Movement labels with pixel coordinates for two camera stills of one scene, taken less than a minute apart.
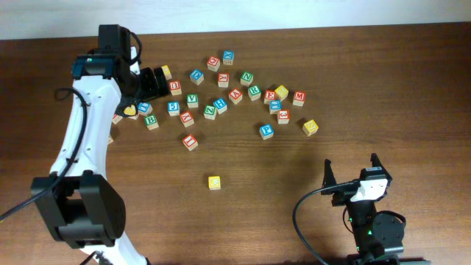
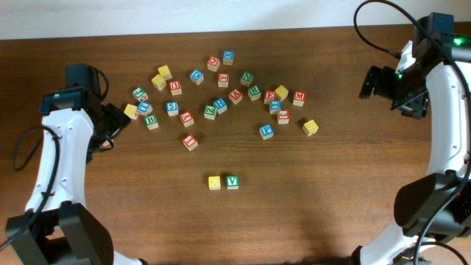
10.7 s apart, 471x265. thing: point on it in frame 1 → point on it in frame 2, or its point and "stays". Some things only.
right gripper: (346, 196) → (380, 84)
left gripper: (150, 84) → (111, 123)
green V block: (192, 101) → (232, 182)
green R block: (254, 93) stays
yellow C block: (214, 182) stays
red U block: (175, 87) stays
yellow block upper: (167, 71) stays
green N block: (246, 78) stays
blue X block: (228, 57) stays
